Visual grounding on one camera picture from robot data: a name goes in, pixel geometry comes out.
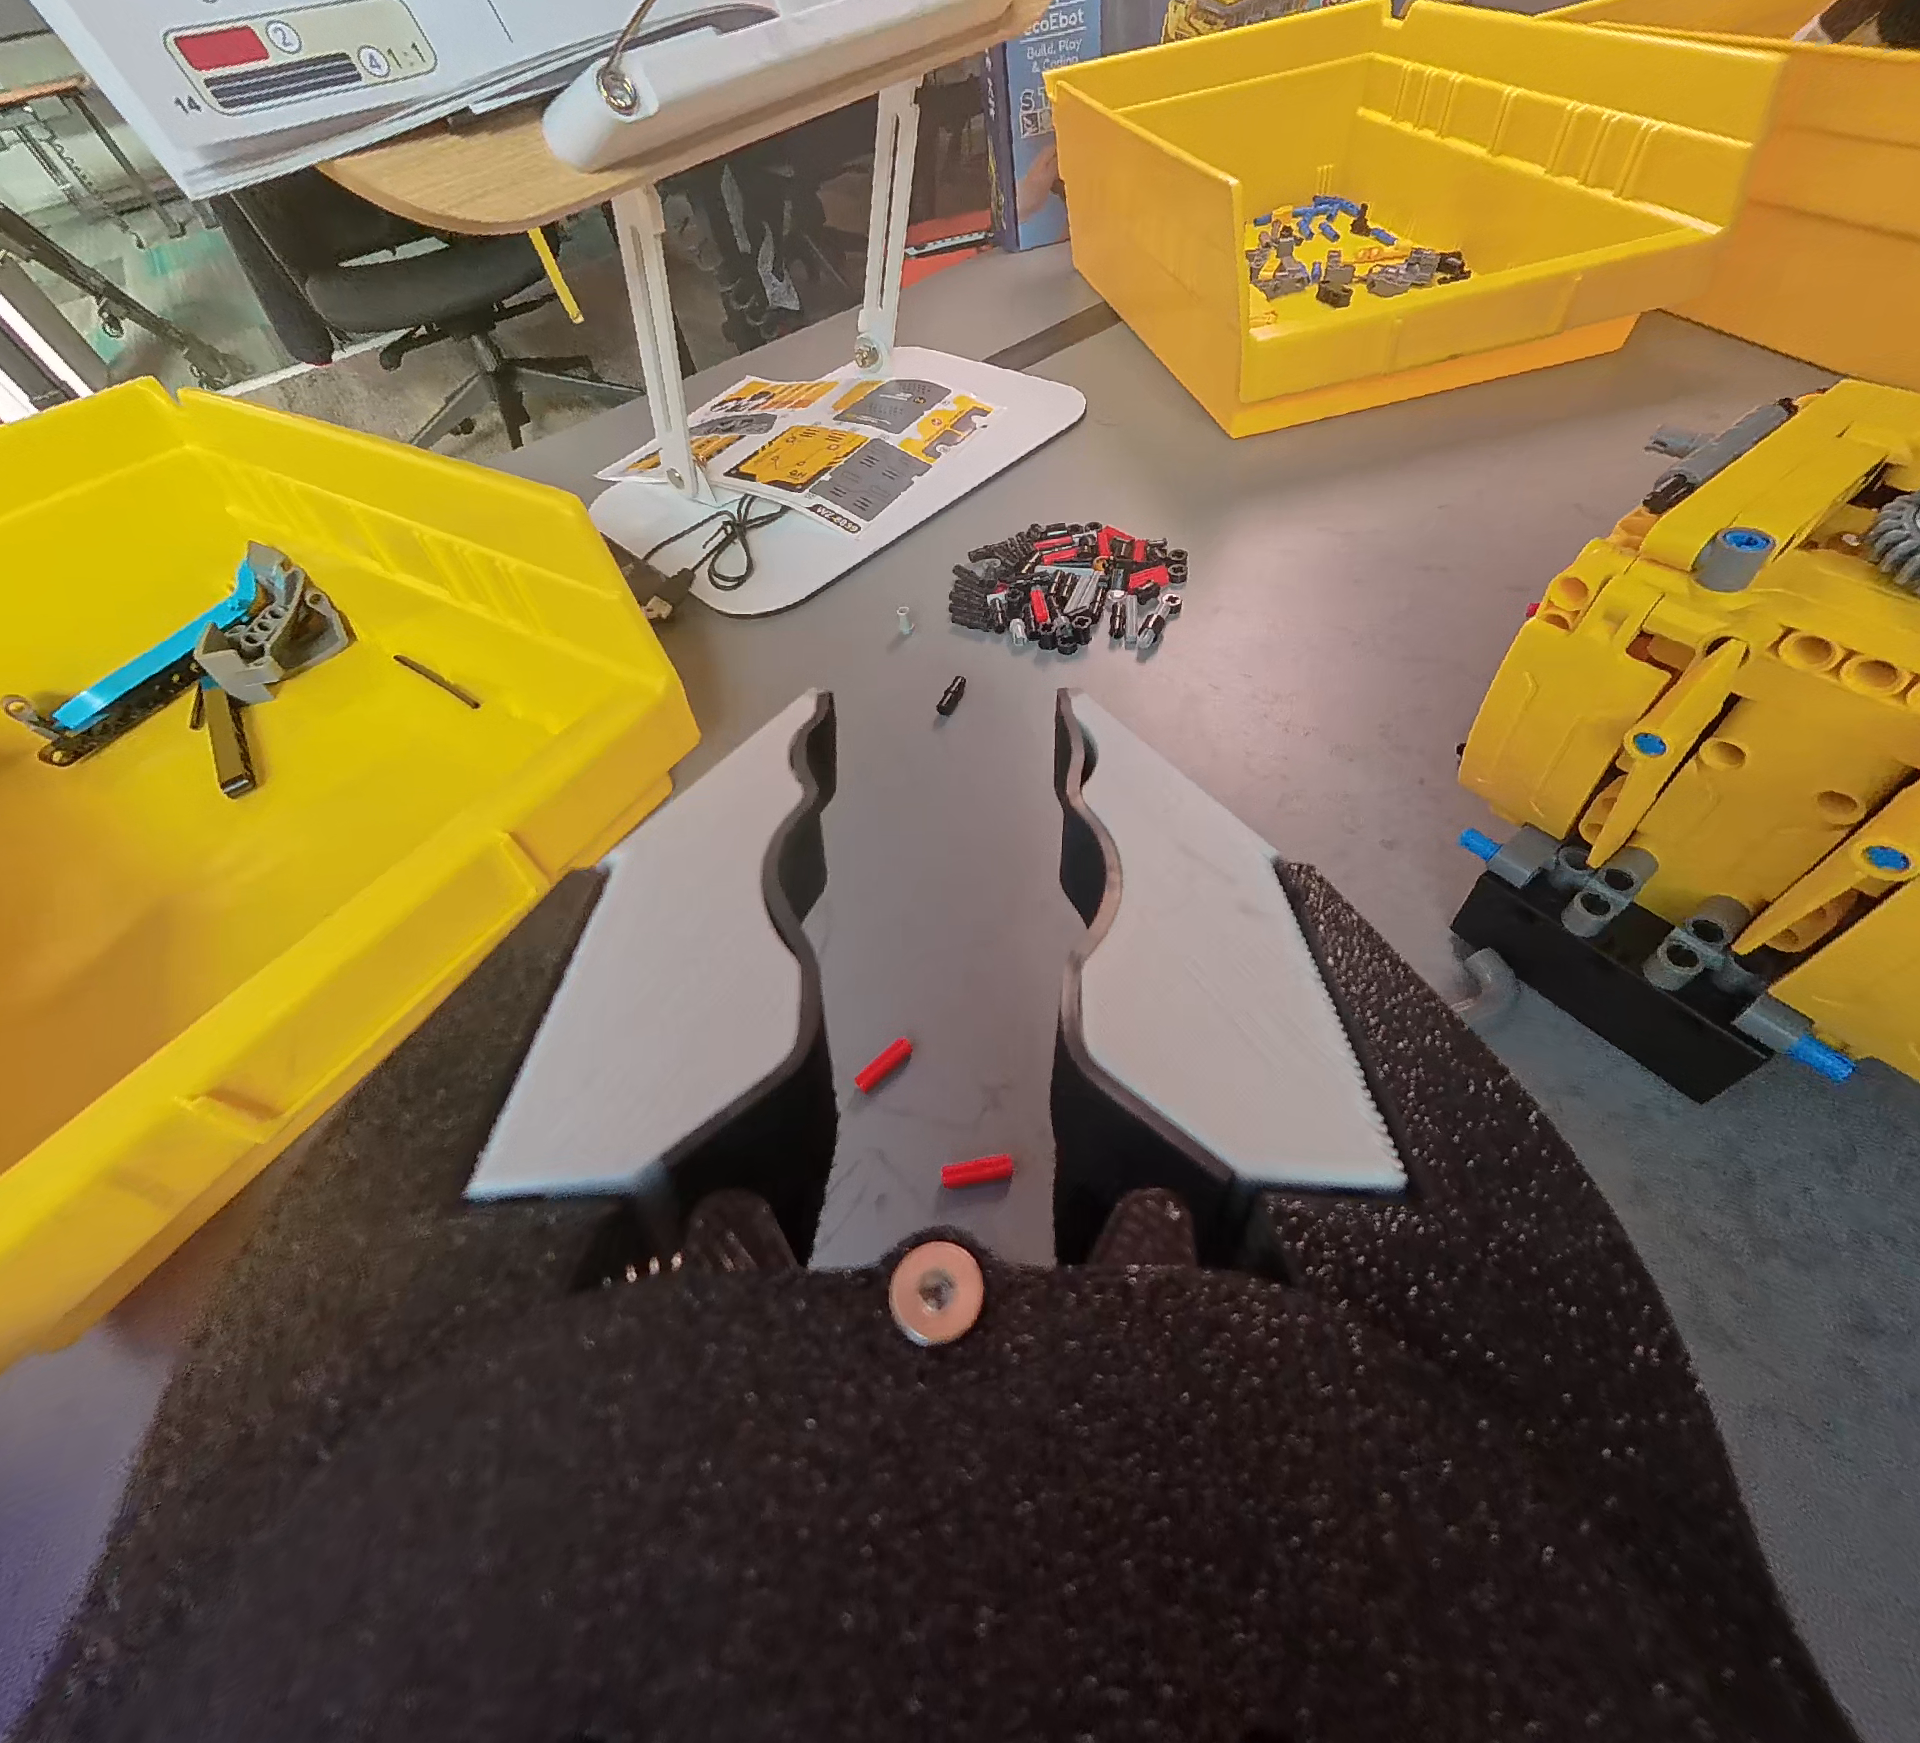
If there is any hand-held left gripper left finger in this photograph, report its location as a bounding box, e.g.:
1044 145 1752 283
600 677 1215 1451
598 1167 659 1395
466 690 839 1269

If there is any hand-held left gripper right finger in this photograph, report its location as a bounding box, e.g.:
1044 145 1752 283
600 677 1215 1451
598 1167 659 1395
1051 689 1412 1268

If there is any yellow lego vehicle model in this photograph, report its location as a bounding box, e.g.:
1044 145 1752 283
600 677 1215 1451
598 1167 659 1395
1450 378 1920 1105

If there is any pile of small lego pieces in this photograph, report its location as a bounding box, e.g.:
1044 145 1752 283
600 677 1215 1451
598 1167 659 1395
1244 193 1474 307

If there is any yellow plastic bin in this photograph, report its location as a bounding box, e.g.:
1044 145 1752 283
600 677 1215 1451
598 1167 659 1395
1044 0 1790 443
0 378 707 1374
1545 0 1920 389

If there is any short black lego liftarm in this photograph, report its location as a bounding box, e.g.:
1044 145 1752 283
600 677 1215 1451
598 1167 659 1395
201 684 268 803

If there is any blue and black lego piece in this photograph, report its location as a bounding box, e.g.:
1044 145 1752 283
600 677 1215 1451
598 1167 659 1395
0 538 357 774

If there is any blue lego kit box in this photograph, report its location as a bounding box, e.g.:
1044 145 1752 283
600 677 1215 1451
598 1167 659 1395
994 0 1520 255

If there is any pile of red black pins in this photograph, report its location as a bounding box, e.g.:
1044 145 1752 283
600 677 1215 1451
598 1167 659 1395
946 518 1194 657

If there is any yellow sticker sheet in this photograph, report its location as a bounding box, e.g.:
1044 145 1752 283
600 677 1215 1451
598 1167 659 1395
595 374 998 545

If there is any black office chair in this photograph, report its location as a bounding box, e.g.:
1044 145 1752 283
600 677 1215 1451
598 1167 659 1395
216 168 650 459

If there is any white and wooden book stand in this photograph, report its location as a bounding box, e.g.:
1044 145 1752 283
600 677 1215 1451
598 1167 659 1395
315 0 1092 617

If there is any black cable plug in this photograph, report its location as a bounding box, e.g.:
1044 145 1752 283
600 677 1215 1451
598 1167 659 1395
607 541 704 622

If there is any black cable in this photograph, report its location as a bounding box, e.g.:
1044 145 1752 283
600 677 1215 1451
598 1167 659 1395
697 497 791 593

